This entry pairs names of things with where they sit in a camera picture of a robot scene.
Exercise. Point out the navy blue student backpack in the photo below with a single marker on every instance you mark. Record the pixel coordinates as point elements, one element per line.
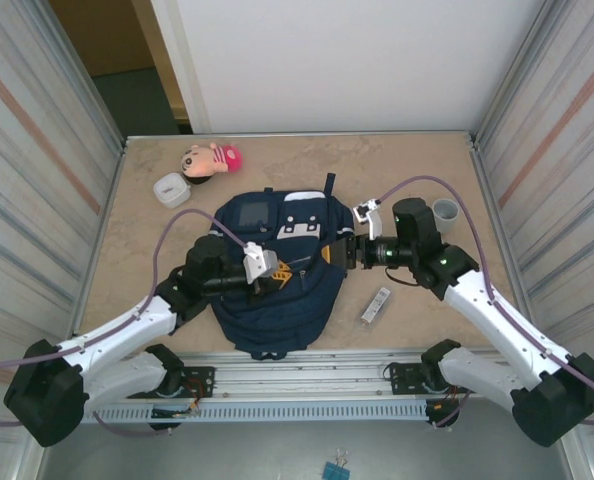
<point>277,325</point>

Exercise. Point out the white glue stick tube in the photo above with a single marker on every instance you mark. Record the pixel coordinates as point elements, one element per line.
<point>376,306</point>

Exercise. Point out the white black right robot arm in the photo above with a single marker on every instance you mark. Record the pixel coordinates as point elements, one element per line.
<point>497,320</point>

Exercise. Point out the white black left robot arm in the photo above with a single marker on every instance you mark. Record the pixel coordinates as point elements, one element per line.
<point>122,325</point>

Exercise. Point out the grey cup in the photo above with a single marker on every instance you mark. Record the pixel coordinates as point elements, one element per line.
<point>449,215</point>

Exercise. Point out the small white square container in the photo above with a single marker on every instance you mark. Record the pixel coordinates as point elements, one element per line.
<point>172,190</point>

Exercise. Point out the pink plush doll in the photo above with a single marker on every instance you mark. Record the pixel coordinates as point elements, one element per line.
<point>212,160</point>

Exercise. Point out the ribbed translucent side panel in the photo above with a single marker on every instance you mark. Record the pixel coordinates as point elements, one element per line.
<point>27,150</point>
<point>567,150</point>

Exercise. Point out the blue binder clip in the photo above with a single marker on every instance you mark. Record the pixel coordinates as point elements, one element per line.
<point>330,471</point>
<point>343,472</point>

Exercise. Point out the tan wooden door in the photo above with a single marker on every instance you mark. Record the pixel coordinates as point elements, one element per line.
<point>102,35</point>

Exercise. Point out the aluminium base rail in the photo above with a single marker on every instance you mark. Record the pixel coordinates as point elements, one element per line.
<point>302,372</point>

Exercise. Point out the aluminium frame bar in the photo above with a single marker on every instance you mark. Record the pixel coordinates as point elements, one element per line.
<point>302,134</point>

